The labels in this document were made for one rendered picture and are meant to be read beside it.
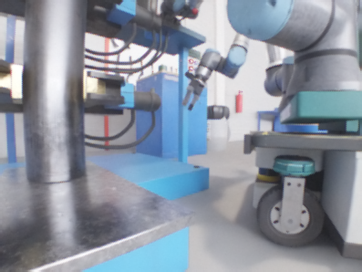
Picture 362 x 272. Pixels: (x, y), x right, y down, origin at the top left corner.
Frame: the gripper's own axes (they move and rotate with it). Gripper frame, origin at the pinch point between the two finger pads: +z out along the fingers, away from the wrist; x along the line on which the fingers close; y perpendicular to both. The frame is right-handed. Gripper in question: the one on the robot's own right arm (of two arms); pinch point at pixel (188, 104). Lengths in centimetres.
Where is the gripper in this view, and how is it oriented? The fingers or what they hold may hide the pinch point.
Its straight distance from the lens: 108.0
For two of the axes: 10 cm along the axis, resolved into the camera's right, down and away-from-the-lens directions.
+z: -4.2, 9.0, 0.8
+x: 2.6, 0.4, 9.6
